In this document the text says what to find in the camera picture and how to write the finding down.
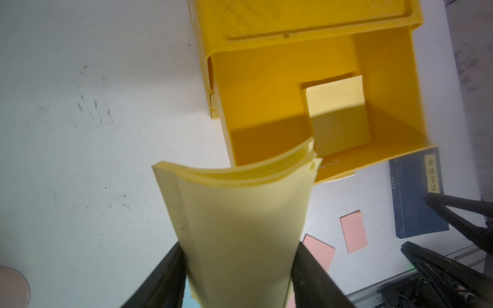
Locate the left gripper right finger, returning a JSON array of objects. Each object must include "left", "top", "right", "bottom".
[{"left": 291, "top": 242, "right": 355, "bottom": 308}]

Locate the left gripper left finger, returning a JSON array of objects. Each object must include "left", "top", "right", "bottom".
[{"left": 122, "top": 243, "right": 187, "bottom": 308}]

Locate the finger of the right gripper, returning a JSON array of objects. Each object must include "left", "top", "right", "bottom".
[
  {"left": 401, "top": 242, "right": 492, "bottom": 304},
  {"left": 424, "top": 192, "right": 492, "bottom": 255}
]

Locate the blue sticky pad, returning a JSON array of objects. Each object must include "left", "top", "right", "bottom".
[{"left": 182, "top": 289, "right": 200, "bottom": 308}]

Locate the yellow sticky pad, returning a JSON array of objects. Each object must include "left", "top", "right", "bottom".
[
  {"left": 152, "top": 139, "right": 322, "bottom": 307},
  {"left": 302, "top": 75, "right": 371, "bottom": 157}
]

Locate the yellow plastic drawer cabinet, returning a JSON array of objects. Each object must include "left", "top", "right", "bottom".
[{"left": 187, "top": 1, "right": 431, "bottom": 183}]

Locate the pink sticky pad large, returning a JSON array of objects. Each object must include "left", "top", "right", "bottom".
[{"left": 286, "top": 293, "right": 296, "bottom": 308}]

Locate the pink sticky pad middle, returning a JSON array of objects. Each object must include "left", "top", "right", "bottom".
[{"left": 302, "top": 234, "right": 336, "bottom": 272}]

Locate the pink sticky pad right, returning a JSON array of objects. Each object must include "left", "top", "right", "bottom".
[{"left": 340, "top": 210, "right": 368, "bottom": 254}]

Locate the dark blue book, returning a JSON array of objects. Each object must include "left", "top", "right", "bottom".
[{"left": 389, "top": 148, "right": 449, "bottom": 239}]

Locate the pink pen holder cup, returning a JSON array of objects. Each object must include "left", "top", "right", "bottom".
[{"left": 1, "top": 266, "right": 30, "bottom": 308}]

